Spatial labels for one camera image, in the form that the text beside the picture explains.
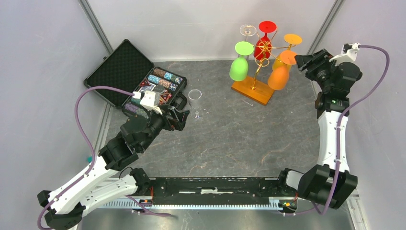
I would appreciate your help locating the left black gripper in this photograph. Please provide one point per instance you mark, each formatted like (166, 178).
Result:
(179, 121)

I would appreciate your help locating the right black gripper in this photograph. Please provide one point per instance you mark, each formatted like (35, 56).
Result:
(313, 62)

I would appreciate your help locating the clear wine glass front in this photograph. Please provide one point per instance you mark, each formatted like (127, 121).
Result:
(194, 100)

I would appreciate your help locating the clear wine glass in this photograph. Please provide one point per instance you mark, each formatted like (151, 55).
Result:
(247, 31)
(194, 100)

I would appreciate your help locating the orange wine glass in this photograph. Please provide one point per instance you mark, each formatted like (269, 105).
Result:
(280, 75)

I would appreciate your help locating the green wine glass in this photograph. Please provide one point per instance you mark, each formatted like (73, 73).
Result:
(239, 67)

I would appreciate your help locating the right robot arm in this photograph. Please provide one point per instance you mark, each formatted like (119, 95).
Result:
(329, 182)

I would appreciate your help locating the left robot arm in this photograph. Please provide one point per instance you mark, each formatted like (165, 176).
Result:
(65, 207)

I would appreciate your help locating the red wine glass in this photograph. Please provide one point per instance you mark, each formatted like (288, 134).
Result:
(263, 46)

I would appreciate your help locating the gold rack with wooden base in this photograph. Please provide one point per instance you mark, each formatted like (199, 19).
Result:
(254, 89)

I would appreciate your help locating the clear wine glass back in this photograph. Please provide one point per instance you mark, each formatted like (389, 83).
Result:
(247, 31)

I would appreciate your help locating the playing card deck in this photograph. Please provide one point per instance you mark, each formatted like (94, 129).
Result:
(149, 87)

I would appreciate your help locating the black poker chip case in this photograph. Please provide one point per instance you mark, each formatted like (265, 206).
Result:
(127, 69)

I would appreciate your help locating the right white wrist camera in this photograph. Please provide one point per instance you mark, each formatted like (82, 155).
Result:
(348, 54)

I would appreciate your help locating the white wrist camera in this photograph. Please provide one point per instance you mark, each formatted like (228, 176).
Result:
(149, 100)
(348, 54)

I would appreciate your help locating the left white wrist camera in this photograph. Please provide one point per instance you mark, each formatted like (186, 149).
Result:
(149, 100)

